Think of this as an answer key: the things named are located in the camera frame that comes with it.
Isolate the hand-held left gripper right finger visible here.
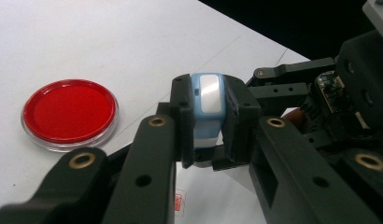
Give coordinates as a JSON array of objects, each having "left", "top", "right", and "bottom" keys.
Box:
[{"left": 222, "top": 74, "right": 380, "bottom": 224}]

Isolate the black curtain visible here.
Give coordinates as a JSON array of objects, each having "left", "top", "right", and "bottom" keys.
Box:
[{"left": 197, "top": 0, "right": 378, "bottom": 62}]

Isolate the round red ink pad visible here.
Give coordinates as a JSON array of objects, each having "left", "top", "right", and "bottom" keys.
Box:
[{"left": 20, "top": 77, "right": 120, "bottom": 154}]

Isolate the white paper sheet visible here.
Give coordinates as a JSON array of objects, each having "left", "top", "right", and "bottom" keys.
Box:
[{"left": 175, "top": 161, "right": 269, "bottom": 224}]

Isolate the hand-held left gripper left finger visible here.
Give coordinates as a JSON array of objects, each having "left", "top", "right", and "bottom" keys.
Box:
[{"left": 102, "top": 74, "right": 195, "bottom": 224}]

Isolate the blue and white stamp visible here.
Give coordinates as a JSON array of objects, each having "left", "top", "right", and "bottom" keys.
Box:
[{"left": 191, "top": 72, "right": 227, "bottom": 149}]

